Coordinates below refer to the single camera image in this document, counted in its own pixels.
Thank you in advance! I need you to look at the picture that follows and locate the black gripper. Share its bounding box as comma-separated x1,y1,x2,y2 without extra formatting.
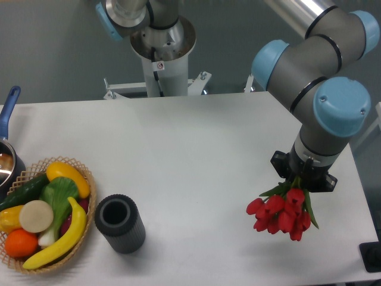
270,150,338,192

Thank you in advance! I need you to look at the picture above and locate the red tulip bouquet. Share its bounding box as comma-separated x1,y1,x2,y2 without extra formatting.
246,176,319,241

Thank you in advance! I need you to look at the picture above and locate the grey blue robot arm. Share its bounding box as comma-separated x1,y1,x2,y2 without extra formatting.
96,1,380,192

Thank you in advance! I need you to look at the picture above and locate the black device at edge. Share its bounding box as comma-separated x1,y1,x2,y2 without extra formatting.
359,241,380,273

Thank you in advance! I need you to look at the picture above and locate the dark grey ribbed vase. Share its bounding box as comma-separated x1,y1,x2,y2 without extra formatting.
95,194,146,254

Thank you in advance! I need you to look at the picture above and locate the yellow banana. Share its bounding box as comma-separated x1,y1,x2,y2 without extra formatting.
23,197,87,270

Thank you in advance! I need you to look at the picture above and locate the red vegetable in basket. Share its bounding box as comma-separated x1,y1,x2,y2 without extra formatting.
60,198,89,236

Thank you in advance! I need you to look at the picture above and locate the green bok choy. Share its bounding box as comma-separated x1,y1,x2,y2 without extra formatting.
38,177,79,248

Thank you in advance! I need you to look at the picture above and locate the beige round radish slice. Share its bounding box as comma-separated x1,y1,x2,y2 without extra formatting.
18,200,54,233

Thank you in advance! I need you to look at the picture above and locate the green cucumber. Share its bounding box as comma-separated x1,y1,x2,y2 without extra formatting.
1,173,49,211

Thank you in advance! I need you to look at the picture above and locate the orange fruit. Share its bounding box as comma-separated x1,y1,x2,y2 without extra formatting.
4,229,38,258

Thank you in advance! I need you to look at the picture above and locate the yellow bell pepper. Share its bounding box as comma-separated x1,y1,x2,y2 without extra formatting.
0,205,24,233

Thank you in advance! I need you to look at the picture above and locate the woven wicker basket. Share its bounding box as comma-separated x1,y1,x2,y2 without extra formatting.
1,156,96,275

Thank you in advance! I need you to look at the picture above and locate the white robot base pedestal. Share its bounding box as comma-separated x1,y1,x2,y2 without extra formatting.
104,16,212,100

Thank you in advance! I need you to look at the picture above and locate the black base cable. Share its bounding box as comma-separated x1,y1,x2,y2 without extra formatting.
150,46,164,98

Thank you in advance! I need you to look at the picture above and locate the blue handled saucepan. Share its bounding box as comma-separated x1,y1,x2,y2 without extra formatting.
1,86,26,201

